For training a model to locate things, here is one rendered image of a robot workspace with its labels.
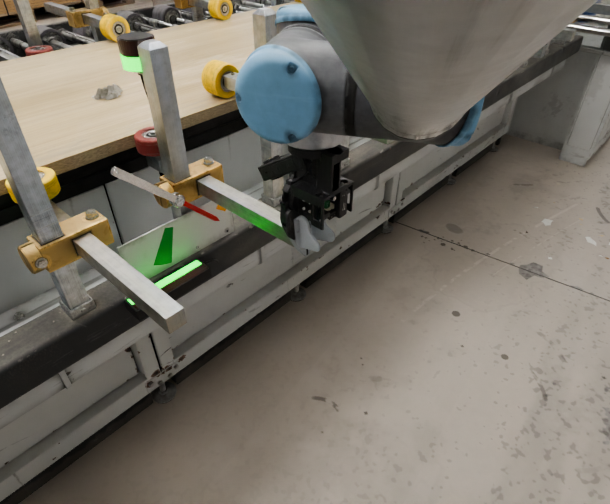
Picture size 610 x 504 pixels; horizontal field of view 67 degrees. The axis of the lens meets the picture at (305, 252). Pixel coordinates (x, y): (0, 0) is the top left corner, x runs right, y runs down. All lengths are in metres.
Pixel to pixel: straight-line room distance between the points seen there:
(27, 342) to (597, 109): 2.92
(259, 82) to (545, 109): 2.97
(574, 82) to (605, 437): 2.13
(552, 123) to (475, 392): 2.10
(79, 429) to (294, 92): 1.19
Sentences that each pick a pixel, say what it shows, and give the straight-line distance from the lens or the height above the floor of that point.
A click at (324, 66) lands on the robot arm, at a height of 1.17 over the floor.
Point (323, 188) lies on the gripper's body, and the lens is 0.66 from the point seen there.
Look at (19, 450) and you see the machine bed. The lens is 1.46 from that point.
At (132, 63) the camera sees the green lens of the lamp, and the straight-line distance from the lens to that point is 0.86.
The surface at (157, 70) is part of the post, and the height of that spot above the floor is 1.07.
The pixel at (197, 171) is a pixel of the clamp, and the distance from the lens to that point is 0.93.
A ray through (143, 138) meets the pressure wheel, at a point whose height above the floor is 0.91.
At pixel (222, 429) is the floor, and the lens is 1.54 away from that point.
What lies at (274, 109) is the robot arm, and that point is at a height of 1.13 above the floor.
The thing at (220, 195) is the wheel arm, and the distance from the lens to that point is 0.88.
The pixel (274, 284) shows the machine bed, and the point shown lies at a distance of 1.69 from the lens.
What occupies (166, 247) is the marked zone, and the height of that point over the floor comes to 0.75.
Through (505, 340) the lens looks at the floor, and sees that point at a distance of 1.88.
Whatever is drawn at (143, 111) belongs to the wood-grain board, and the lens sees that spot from 1.17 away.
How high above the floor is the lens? 1.30
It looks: 38 degrees down
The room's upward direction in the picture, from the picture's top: straight up
